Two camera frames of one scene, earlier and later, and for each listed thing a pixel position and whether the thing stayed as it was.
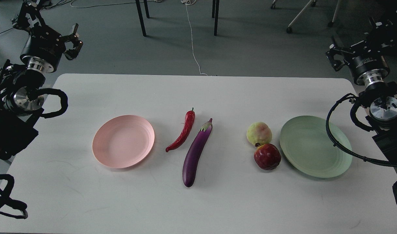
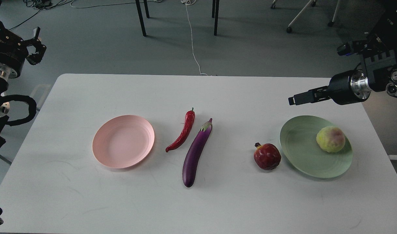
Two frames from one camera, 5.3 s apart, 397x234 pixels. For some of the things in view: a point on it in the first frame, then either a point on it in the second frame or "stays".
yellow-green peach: (259, 133) -> (331, 139)
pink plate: (123, 141) stays
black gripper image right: (369, 55) -> (348, 87)
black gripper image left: (44, 43) -> (8, 49)
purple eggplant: (190, 166) stays
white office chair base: (289, 29) stays
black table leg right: (215, 14) stays
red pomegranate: (267, 156) stays
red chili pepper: (189, 119) stays
